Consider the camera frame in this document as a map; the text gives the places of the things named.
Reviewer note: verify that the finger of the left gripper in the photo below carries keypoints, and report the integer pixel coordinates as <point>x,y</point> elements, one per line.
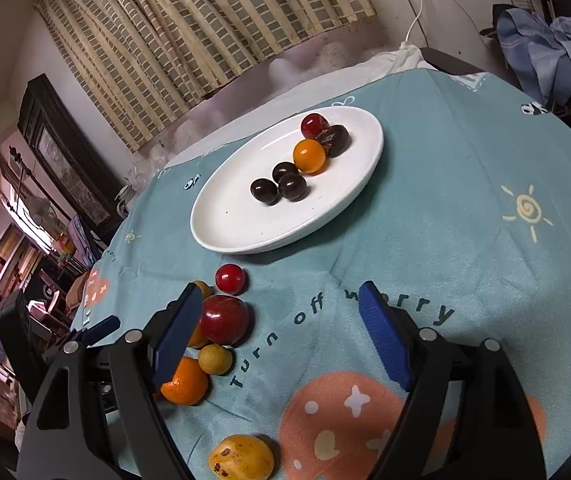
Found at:
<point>101,330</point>

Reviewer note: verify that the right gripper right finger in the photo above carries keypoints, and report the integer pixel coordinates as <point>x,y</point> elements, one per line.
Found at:
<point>495,435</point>

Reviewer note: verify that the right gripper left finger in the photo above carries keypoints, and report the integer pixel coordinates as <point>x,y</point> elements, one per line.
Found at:
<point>67,435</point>

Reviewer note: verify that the orange yellow lemon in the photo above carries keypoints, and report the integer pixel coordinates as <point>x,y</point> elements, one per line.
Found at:
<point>198,339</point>

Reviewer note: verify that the orange mandarin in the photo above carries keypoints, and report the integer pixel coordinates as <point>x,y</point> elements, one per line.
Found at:
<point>189,384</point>

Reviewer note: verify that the small yellow green fruit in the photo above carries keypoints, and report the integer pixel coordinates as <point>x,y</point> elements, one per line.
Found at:
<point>215,359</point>

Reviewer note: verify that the large red apple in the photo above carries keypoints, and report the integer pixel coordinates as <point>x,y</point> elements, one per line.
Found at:
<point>224,319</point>

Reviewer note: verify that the small red cherry tomato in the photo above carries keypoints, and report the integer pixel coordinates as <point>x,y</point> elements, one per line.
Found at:
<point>231,279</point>

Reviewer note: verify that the spotted yellow pear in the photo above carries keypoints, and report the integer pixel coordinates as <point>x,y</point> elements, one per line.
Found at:
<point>241,457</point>

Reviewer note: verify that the dark plum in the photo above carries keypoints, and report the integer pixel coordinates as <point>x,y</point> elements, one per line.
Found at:
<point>265,191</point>
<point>283,168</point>
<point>293,187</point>

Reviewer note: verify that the small orange kumquat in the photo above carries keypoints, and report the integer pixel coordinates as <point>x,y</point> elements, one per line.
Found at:
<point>309,156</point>

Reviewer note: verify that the red plum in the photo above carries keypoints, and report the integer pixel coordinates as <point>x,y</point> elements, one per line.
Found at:
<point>312,125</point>

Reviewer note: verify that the wrinkled dark brown fruit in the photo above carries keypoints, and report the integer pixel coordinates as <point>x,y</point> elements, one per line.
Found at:
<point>334,140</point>

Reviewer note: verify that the small yellow fruit back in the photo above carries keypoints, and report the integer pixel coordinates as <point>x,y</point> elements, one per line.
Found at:
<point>205,289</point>

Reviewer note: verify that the dark framed painting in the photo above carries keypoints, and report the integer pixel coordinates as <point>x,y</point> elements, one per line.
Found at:
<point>70,161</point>

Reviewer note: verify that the white oval plate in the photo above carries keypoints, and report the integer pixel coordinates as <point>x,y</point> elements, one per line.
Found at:
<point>226,218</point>

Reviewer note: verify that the teal printed tablecloth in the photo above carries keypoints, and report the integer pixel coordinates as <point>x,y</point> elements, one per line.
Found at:
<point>465,224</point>

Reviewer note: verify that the checkered beige curtain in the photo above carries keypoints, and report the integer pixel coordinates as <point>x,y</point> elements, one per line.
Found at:
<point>145,63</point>

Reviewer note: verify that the white cloth under tablecloth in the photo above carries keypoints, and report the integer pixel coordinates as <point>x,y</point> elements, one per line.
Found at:
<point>305,95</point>

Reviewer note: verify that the blue clothes pile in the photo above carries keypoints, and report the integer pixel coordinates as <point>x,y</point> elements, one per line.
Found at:
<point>539,53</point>

